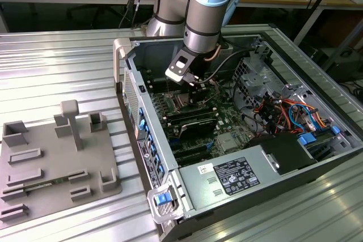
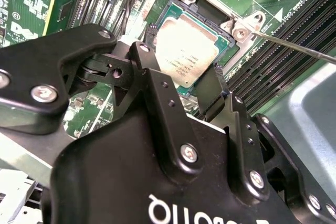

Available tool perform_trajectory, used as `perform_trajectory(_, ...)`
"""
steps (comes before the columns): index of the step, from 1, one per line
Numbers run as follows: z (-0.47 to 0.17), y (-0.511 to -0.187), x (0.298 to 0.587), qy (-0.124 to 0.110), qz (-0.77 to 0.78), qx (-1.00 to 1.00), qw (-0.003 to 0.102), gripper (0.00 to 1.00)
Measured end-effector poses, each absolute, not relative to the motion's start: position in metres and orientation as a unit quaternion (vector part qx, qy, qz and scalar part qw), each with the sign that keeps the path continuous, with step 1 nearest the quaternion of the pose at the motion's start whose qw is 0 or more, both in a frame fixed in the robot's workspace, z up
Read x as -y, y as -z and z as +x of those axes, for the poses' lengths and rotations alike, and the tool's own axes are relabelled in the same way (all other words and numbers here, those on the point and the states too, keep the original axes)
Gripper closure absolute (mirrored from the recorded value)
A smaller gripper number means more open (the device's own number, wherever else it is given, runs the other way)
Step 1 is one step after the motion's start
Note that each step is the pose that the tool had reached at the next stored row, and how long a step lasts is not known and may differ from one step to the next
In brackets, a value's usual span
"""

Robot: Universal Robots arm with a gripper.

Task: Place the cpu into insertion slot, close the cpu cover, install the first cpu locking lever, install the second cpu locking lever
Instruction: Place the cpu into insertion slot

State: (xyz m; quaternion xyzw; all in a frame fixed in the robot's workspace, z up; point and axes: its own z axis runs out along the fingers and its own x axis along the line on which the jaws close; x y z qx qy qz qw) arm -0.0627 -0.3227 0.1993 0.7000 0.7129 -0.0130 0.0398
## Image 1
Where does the perforated metal drive cage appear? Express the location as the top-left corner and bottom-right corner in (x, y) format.
(230, 56), (286, 112)

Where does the black graphics card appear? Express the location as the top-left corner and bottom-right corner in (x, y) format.
(178, 117), (218, 141)

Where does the small CPU plate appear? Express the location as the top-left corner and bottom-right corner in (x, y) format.
(174, 94), (190, 109)

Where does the black plastic air shroud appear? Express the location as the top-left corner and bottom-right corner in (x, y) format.
(244, 132), (318, 176)

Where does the green RAM stick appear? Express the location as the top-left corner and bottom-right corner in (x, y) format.
(23, 176), (71, 191)

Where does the black expansion slot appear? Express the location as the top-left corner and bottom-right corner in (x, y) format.
(170, 141), (213, 167)

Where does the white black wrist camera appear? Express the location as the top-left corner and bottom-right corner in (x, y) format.
(165, 48), (197, 84)

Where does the orange red wire bundle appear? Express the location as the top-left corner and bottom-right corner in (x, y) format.
(249, 96), (332, 137)

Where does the grey handle with mesh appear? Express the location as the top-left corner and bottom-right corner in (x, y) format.
(146, 184), (185, 224)

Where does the blue drive carrier latch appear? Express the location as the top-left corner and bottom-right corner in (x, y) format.
(297, 133), (318, 148)

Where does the black box under desk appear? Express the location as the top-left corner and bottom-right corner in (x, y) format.
(324, 49), (363, 76)

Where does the open grey PC case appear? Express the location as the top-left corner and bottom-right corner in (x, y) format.
(112, 30), (363, 242)

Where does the grey case handle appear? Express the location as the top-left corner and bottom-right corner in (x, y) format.
(112, 37), (134, 83)

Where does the grey plastic parts rack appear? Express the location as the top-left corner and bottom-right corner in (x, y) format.
(0, 99), (124, 223)

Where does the grey power supply unit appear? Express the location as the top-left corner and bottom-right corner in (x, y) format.
(178, 143), (283, 212)

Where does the grey camera cable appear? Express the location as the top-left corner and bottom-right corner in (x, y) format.
(195, 50), (258, 84)

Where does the blue data cable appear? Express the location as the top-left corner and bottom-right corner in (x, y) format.
(288, 103), (323, 133)

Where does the black CPU socket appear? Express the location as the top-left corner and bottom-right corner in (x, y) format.
(166, 91), (191, 111)

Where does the blue release latch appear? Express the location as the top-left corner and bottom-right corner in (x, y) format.
(154, 193), (172, 206)

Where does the silver chipset heatsink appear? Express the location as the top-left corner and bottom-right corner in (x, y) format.
(217, 133), (238, 152)

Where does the green motherboard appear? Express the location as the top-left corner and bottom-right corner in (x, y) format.
(141, 66), (258, 168)

